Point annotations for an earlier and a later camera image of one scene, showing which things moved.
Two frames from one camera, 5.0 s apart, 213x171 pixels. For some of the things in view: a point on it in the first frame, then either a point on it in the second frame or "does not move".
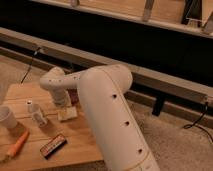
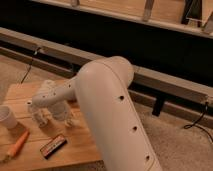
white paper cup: x=7 y=117 does not move
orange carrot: x=14 y=150 does not move
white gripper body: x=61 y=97 -> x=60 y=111
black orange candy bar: x=52 y=146 does not move
